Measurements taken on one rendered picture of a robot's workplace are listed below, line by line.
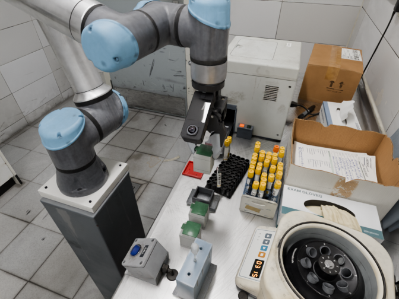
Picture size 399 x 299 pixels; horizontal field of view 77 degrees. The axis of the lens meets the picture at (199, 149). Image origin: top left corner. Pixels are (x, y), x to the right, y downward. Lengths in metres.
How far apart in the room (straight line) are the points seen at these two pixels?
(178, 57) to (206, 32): 1.96
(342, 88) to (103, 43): 1.11
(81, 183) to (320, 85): 1.09
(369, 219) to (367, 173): 0.19
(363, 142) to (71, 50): 0.92
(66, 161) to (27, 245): 1.31
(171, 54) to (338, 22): 1.33
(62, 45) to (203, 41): 0.41
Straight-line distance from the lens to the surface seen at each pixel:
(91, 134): 0.76
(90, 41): 0.44
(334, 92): 1.35
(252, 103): 0.97
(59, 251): 1.90
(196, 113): 0.53
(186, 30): 0.50
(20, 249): 2.03
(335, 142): 0.98
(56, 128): 0.73
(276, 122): 1.00
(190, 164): 0.89
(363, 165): 0.96
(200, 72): 0.51
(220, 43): 0.49
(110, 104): 0.80
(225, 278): 0.68
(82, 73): 0.78
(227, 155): 0.86
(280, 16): 2.20
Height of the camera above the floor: 1.50
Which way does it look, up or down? 41 degrees down
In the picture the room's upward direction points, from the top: straight up
